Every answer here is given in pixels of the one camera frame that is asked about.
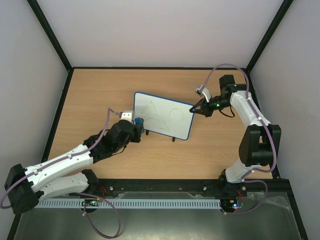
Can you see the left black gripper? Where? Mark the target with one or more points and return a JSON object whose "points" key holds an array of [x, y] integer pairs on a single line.
{"points": [[133, 128]]}

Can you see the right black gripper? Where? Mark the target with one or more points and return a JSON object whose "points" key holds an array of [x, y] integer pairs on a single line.
{"points": [[206, 107]]}

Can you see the blue whiteboard eraser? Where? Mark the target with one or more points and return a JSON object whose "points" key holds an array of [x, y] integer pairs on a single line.
{"points": [[138, 121]]}

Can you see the small blue-framed whiteboard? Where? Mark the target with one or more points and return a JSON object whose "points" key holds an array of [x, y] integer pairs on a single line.
{"points": [[163, 115]]}

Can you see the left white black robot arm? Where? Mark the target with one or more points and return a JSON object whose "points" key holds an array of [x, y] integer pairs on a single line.
{"points": [[94, 149]]}

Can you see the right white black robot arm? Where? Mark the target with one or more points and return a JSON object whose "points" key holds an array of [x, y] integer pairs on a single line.
{"points": [[259, 146]]}

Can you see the left controller circuit board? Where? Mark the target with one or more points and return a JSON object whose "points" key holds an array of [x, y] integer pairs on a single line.
{"points": [[92, 202]]}

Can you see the controller circuit board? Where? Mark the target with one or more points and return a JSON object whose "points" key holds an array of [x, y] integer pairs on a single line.
{"points": [[231, 204], [92, 202]]}

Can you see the right controller circuit board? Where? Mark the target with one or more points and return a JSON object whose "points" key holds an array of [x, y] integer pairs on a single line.
{"points": [[231, 204]]}

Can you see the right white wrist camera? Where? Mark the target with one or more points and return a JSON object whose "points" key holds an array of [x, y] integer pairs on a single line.
{"points": [[202, 91]]}

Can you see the light blue slotted cable duct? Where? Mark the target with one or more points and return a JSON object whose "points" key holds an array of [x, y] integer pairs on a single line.
{"points": [[72, 203]]}

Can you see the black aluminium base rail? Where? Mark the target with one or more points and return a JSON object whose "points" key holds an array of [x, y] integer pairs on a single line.
{"points": [[216, 188]]}

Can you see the right black frame post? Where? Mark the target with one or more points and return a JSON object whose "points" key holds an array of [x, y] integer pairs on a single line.
{"points": [[277, 19]]}

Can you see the black frame post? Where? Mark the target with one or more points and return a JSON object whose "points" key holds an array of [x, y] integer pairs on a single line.
{"points": [[39, 14], [277, 19]]}

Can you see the left black frame post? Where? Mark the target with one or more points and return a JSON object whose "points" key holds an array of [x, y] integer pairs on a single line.
{"points": [[39, 14]]}

